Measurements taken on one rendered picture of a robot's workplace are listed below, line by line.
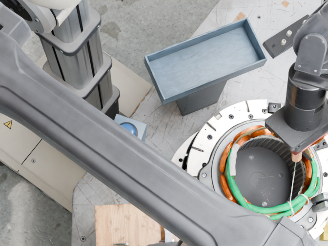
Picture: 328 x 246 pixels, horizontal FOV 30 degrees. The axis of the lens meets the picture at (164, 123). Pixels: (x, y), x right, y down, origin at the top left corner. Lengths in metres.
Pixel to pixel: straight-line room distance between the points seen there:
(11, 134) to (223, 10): 0.87
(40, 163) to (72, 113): 1.58
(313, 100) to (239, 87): 0.77
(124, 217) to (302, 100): 0.52
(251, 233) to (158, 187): 0.09
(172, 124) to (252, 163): 0.32
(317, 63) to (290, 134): 0.15
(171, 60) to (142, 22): 1.16
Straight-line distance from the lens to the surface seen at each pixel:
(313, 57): 0.83
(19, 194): 2.37
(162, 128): 1.58
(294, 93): 0.87
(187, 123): 1.59
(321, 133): 0.96
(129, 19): 2.54
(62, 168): 2.10
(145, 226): 1.25
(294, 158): 1.05
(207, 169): 1.24
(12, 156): 2.13
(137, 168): 0.52
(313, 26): 0.82
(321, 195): 1.20
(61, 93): 0.55
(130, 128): 1.31
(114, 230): 1.25
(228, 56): 1.39
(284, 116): 0.95
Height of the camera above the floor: 2.31
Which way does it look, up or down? 75 degrees down
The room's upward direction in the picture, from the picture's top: 11 degrees clockwise
